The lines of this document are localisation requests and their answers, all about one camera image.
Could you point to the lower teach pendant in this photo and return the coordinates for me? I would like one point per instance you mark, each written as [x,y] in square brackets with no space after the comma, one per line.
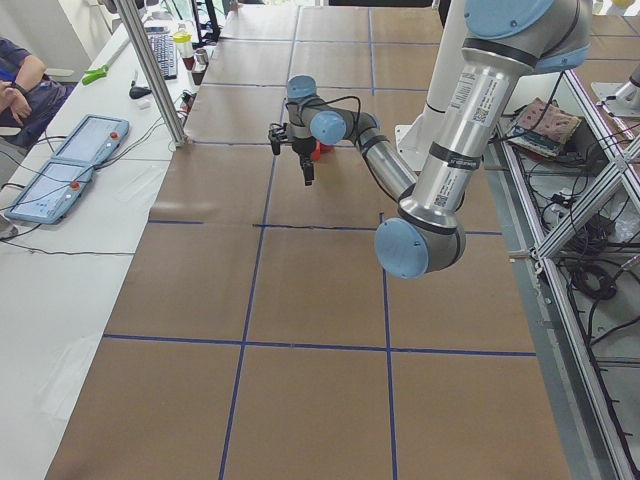
[51,193]

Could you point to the seated person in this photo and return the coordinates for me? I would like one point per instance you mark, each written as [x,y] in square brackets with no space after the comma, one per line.
[30,98]

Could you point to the red block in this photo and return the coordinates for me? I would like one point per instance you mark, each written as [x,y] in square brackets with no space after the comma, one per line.
[326,148]
[316,153]

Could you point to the upper teach pendant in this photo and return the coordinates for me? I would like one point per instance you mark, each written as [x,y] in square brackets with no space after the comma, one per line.
[93,140]

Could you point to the aluminium frame post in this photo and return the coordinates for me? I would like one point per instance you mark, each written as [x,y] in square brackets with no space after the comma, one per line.
[128,12]

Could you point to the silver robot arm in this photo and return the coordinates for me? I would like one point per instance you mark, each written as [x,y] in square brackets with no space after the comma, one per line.
[499,42]

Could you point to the teach pendant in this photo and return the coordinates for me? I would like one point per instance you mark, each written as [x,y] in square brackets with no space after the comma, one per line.
[93,140]
[51,193]

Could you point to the metal cup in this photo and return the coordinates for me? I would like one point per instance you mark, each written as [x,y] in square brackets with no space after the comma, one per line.
[201,56]

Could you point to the black computer mouse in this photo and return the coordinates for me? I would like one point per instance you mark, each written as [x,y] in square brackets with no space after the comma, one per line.
[138,92]

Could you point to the green handled tool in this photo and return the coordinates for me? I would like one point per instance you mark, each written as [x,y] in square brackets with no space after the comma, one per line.
[93,75]

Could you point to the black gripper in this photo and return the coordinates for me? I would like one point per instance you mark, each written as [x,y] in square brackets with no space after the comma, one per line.
[302,148]

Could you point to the silver arm base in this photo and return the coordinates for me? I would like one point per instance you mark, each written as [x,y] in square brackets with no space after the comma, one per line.
[619,99]

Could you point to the yellow lidded bottle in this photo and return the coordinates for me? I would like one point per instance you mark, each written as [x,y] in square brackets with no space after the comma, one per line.
[182,40]

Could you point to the white camera mast pillar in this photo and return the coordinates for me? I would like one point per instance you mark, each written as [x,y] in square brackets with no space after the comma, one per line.
[413,140]

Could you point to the black keyboard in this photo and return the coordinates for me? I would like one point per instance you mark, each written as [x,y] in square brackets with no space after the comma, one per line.
[165,53]

